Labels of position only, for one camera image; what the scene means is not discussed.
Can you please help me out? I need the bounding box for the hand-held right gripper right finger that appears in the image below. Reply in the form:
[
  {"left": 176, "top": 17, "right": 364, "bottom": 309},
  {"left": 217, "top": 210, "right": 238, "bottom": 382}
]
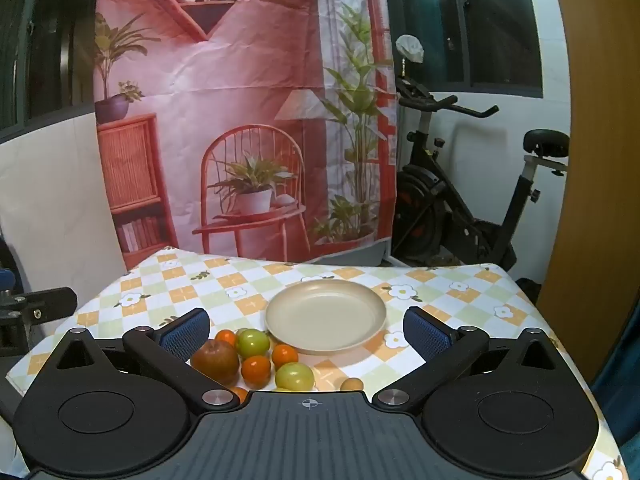
[{"left": 371, "top": 306, "right": 576, "bottom": 416}]

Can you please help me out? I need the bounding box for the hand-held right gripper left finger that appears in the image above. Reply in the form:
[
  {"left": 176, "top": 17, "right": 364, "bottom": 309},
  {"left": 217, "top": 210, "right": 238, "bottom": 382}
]
[{"left": 50, "top": 308, "right": 242, "bottom": 416}]

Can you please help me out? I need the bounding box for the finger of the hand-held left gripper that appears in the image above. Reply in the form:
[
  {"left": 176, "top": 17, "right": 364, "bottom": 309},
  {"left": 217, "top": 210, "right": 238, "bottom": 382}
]
[{"left": 22, "top": 287, "right": 78, "bottom": 326}]

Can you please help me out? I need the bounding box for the mottled red yellow apple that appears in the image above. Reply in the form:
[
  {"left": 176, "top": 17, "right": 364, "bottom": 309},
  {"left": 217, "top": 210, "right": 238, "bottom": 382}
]
[{"left": 190, "top": 339, "right": 241, "bottom": 387}]

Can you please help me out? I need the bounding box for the green round fruit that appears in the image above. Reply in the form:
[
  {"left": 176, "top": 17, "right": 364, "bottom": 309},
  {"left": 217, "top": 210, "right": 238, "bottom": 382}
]
[
  {"left": 236, "top": 329, "right": 272, "bottom": 359},
  {"left": 275, "top": 361, "right": 316, "bottom": 391}
]

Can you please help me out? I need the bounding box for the beige round plate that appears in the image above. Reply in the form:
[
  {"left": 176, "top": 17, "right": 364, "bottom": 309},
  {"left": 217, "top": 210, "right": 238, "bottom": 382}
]
[{"left": 265, "top": 280, "right": 388, "bottom": 356}]

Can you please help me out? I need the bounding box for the checkered flower tablecloth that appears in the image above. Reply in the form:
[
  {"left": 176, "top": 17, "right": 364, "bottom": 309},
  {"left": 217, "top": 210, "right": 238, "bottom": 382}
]
[{"left": 5, "top": 247, "right": 628, "bottom": 480}]

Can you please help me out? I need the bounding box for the black exercise bike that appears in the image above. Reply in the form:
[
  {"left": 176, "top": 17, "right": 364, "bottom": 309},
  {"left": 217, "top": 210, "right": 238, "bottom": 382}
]
[{"left": 392, "top": 35, "right": 571, "bottom": 273}]

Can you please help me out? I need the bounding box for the dark blue cloth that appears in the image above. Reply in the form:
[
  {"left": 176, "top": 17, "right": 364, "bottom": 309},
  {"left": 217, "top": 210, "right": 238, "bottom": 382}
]
[{"left": 590, "top": 300, "right": 640, "bottom": 461}]

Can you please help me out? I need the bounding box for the wooden door panel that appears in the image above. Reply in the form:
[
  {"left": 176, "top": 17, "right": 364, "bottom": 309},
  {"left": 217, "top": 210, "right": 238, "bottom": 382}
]
[{"left": 537, "top": 0, "right": 640, "bottom": 383}]

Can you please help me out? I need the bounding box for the printed backdrop cloth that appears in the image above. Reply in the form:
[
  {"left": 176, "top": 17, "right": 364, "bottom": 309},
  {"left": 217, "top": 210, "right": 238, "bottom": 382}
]
[{"left": 94, "top": 0, "right": 401, "bottom": 268}]

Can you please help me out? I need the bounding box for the dark framed window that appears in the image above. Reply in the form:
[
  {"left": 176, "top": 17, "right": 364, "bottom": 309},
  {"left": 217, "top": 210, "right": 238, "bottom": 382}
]
[
  {"left": 387, "top": 0, "right": 545, "bottom": 100},
  {"left": 0, "top": 0, "right": 103, "bottom": 141}
]

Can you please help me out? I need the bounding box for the white cloth on bike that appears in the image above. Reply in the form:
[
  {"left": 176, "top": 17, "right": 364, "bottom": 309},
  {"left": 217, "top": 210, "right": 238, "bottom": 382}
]
[{"left": 395, "top": 34, "right": 426, "bottom": 63}]

